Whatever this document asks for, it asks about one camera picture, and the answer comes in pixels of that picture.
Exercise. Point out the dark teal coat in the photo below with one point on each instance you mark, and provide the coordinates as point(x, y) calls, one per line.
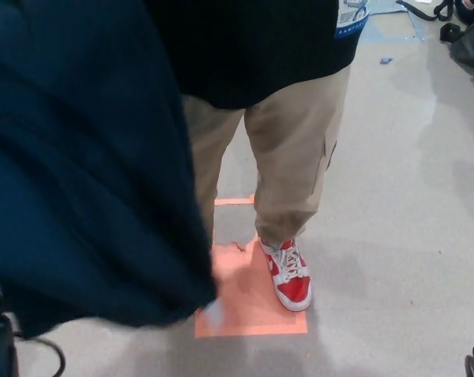
point(84, 176)

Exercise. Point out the red and white sneaker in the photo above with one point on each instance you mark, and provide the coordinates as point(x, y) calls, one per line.
point(290, 279)

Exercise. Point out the orange floor tape marker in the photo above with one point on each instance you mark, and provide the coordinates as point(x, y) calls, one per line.
point(252, 318)

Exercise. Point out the beige trousers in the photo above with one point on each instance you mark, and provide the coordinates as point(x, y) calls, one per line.
point(292, 157)

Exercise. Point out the small blue tape scrap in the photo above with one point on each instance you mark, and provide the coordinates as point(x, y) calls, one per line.
point(386, 60)

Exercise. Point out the blue floor tape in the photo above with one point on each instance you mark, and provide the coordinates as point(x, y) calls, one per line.
point(415, 29)

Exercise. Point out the black shirt with white print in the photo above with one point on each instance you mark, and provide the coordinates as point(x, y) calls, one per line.
point(252, 51)

